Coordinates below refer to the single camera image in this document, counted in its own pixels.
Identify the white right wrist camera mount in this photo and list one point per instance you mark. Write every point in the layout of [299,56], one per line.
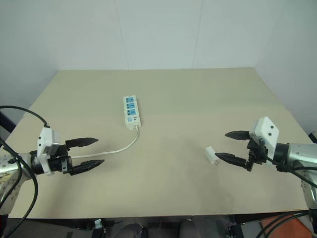
[266,130]

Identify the black object at table side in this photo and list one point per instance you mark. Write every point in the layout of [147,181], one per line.
[313,137]

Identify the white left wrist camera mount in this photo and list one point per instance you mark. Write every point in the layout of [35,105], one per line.
[44,138]

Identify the white clamp under table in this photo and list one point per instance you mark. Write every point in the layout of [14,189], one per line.
[98,224]

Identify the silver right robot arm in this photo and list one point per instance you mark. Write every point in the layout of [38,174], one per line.
[297,151]

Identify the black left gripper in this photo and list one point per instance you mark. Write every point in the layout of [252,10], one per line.
[60,164]

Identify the white blue power strip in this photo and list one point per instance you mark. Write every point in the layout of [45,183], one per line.
[132,112]

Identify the black table frame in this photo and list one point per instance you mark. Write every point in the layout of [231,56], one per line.
[74,224]

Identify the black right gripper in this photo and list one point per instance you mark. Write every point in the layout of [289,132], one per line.
[257,155]

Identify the white plug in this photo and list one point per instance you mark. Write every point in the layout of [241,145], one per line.
[211,154]

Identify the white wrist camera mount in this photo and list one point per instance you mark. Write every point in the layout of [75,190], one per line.
[44,138]
[266,130]

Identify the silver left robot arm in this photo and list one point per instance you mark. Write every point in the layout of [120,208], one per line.
[10,179]

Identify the dark purple frame bar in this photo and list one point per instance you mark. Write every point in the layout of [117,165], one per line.
[6,122]

